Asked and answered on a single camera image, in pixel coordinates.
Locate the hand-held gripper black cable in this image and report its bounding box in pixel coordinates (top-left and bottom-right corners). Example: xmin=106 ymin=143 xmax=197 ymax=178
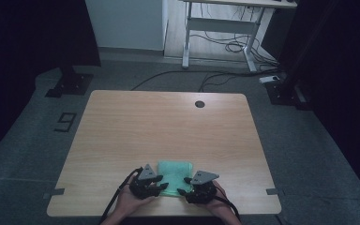
xmin=214 ymin=185 xmax=242 ymax=222
xmin=98 ymin=167 xmax=144 ymax=225

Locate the white cabinet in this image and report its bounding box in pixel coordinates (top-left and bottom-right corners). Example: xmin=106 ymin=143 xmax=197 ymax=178
xmin=84 ymin=0 xmax=169 ymax=53

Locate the green microfibre cloth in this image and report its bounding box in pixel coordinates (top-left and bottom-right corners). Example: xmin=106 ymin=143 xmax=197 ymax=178
xmin=157 ymin=159 xmax=195 ymax=198

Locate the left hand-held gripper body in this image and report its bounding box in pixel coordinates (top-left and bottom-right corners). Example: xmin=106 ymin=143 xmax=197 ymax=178
xmin=128 ymin=163 xmax=161 ymax=201

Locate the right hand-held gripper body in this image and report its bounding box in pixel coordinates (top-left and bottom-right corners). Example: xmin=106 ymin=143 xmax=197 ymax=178
xmin=185 ymin=170 xmax=220 ymax=205

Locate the tangle of black cables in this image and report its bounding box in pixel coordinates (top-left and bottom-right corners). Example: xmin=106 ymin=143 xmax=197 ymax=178
xmin=189 ymin=3 xmax=279 ymax=69

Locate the dark curtain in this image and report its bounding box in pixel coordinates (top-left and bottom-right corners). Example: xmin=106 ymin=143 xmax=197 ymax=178
xmin=0 ymin=0 xmax=102 ymax=165
xmin=276 ymin=0 xmax=360 ymax=210

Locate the black stand base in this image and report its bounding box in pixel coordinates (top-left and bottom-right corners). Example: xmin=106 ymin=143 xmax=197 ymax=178
xmin=44 ymin=65 xmax=95 ymax=98
xmin=264 ymin=74 xmax=314 ymax=111

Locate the right hand-held gripper black cable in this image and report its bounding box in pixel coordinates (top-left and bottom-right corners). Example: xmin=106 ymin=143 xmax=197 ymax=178
xmin=214 ymin=185 xmax=242 ymax=222

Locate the white metal desk frame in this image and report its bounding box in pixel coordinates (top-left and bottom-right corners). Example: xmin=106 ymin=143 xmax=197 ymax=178
xmin=179 ymin=0 xmax=298 ymax=73

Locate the person's right hand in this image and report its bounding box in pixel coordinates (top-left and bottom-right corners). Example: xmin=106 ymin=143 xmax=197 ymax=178
xmin=203 ymin=180 xmax=233 ymax=218

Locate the white power strip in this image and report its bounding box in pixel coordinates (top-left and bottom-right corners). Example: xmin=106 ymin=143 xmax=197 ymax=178
xmin=259 ymin=74 xmax=281 ymax=84

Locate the person's left hand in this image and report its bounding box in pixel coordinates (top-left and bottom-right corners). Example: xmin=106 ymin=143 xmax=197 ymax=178
xmin=114 ymin=175 xmax=158 ymax=218

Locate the long black floor cable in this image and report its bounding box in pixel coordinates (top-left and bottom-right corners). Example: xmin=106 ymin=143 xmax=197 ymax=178
xmin=130 ymin=68 xmax=279 ymax=92

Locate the left hand-held gripper black cable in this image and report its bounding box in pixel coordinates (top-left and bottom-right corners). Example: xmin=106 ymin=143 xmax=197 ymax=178
xmin=98 ymin=167 xmax=144 ymax=225

